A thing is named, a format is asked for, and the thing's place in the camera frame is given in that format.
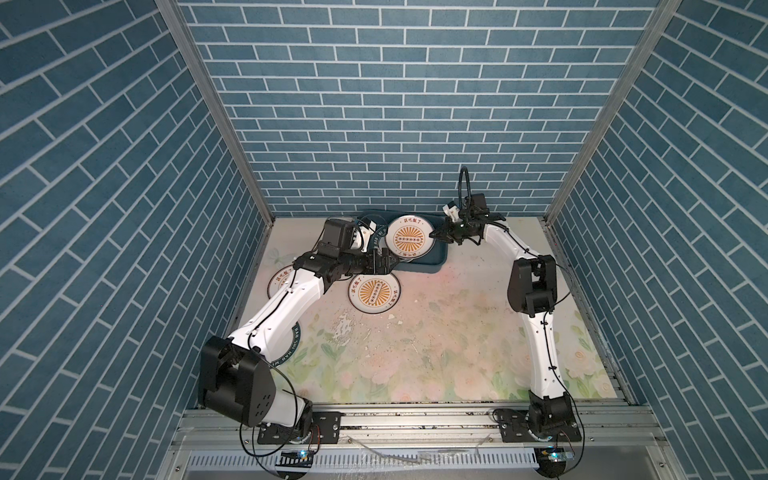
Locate orange sunburst plate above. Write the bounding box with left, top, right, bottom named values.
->
left=348, top=274, right=401, bottom=314
left=267, top=265, right=296, bottom=299
left=385, top=214, right=435, bottom=261

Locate green rim text plate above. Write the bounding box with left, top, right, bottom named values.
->
left=271, top=323, right=301, bottom=367

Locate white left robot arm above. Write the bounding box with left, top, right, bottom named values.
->
left=199, top=248, right=400, bottom=436

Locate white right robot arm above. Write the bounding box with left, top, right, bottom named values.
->
left=430, top=203, right=576, bottom=441

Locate teal plastic bin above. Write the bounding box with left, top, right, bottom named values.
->
left=355, top=210, right=448, bottom=274

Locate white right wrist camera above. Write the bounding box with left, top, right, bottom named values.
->
left=443, top=202, right=463, bottom=225

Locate black corrugated cable conduit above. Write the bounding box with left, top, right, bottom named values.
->
left=455, top=166, right=475, bottom=211

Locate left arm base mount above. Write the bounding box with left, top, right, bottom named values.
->
left=257, top=404, right=341, bottom=445

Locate aluminium front rail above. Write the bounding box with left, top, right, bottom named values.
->
left=158, top=399, right=684, bottom=479

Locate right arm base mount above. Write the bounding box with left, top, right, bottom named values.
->
left=491, top=393, right=582, bottom=443

